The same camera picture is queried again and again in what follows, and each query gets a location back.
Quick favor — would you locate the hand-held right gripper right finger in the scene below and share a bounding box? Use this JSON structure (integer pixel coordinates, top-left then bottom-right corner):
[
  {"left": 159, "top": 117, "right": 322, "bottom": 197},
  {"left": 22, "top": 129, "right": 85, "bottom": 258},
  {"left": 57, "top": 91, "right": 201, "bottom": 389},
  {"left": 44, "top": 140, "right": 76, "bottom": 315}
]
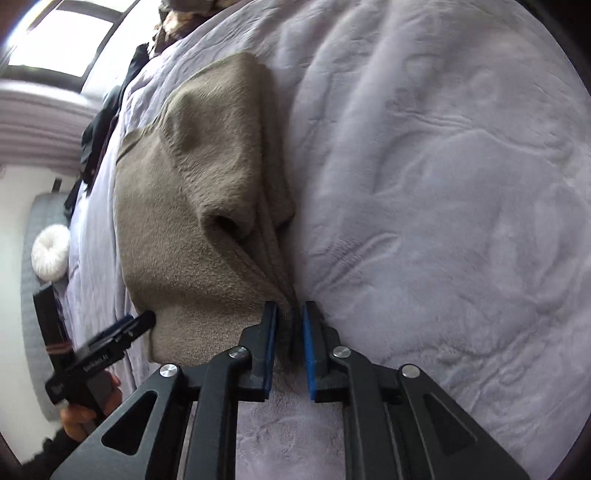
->
[{"left": 301, "top": 301, "right": 532, "bottom": 480}]

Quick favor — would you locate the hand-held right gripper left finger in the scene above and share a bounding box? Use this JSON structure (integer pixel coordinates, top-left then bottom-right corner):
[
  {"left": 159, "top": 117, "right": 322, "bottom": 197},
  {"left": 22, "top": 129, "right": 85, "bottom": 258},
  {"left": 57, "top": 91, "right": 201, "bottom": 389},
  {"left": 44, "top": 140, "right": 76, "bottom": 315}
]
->
[{"left": 50, "top": 301, "right": 279, "bottom": 480}]

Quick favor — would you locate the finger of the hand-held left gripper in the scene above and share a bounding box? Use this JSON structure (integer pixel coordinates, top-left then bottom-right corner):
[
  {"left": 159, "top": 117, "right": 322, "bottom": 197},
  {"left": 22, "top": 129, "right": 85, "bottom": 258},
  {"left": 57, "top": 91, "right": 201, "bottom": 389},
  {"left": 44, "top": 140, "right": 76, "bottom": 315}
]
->
[
  {"left": 121, "top": 310, "right": 157, "bottom": 341},
  {"left": 92, "top": 315, "right": 137, "bottom": 344}
]

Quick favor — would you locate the tan knit sweater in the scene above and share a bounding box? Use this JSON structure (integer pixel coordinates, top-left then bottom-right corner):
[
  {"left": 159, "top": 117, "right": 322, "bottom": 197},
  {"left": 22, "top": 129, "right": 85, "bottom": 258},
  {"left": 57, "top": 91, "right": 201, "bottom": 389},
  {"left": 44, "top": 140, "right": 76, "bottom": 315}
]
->
[{"left": 115, "top": 52, "right": 298, "bottom": 365}]

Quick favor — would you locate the person's left forearm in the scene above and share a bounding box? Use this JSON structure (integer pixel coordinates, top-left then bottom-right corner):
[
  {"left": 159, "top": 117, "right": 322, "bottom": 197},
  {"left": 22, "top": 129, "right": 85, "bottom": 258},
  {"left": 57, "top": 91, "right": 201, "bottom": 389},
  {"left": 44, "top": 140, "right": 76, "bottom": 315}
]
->
[{"left": 21, "top": 427, "right": 95, "bottom": 468}]

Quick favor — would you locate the dark green clothes pile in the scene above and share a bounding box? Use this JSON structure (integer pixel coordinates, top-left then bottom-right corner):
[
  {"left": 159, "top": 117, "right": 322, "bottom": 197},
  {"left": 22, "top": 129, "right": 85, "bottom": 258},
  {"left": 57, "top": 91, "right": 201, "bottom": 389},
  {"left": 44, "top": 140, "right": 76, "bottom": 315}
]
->
[{"left": 64, "top": 41, "right": 151, "bottom": 228}]

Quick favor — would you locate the person's left hand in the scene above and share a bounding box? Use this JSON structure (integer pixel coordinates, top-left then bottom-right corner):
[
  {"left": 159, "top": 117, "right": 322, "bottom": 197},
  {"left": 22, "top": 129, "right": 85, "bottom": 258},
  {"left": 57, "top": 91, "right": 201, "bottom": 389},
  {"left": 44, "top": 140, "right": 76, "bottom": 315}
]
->
[{"left": 59, "top": 373, "right": 123, "bottom": 441}]

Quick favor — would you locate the grey sofa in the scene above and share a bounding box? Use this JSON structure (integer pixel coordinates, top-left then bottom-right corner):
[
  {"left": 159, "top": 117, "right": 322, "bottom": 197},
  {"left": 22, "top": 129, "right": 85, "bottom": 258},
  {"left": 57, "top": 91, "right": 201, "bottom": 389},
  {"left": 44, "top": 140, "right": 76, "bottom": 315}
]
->
[{"left": 21, "top": 191, "right": 77, "bottom": 422}]

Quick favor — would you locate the white round cushion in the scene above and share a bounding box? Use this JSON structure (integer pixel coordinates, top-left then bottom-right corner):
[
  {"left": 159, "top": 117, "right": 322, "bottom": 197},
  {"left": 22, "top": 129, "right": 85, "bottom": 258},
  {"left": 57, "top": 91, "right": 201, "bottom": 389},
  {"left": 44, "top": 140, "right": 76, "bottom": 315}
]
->
[{"left": 31, "top": 224, "right": 71, "bottom": 281}]

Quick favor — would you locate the lavender plush blanket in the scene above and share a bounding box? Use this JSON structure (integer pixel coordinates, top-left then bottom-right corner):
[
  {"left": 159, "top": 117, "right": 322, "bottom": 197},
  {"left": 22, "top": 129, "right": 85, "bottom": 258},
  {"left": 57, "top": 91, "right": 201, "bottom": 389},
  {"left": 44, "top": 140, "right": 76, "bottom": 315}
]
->
[{"left": 60, "top": 0, "right": 591, "bottom": 480}]

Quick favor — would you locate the lavender curtain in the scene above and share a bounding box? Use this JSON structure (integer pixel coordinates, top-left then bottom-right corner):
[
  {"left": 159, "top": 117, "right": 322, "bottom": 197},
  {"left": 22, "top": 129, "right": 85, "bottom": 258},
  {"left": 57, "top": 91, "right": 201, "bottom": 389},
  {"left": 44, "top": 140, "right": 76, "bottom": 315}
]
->
[{"left": 0, "top": 78, "right": 108, "bottom": 172}]

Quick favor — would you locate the window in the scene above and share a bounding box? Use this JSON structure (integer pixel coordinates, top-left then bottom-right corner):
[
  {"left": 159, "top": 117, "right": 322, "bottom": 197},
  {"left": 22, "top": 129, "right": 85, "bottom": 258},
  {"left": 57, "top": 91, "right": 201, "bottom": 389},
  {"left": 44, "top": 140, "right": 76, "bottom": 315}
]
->
[{"left": 7, "top": 0, "right": 140, "bottom": 80}]

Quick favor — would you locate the brown and cream fur blanket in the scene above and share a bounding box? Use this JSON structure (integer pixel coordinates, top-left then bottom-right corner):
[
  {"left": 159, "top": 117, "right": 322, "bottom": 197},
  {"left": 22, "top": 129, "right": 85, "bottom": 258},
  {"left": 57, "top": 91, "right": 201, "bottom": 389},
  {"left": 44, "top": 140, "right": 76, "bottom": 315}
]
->
[{"left": 147, "top": 0, "right": 223, "bottom": 60}]

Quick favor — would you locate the black striped strap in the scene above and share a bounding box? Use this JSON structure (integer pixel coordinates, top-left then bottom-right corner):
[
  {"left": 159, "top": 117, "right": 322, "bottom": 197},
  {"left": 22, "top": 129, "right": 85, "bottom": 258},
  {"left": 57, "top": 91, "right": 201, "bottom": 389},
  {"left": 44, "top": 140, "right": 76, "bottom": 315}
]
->
[{"left": 33, "top": 283, "right": 75, "bottom": 371}]

